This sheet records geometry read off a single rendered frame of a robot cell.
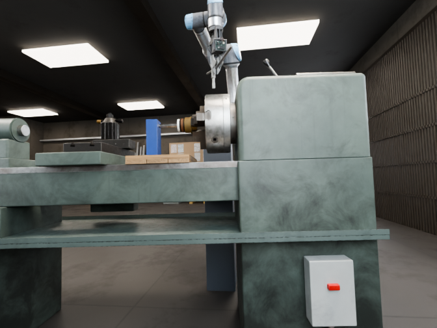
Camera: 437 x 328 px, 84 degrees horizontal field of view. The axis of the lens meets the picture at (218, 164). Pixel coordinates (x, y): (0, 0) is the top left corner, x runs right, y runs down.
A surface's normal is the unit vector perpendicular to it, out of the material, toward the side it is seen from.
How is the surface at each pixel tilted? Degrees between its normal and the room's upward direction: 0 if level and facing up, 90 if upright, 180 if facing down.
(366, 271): 90
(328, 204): 90
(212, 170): 90
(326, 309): 90
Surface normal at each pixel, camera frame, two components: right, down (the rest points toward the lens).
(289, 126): -0.02, -0.06
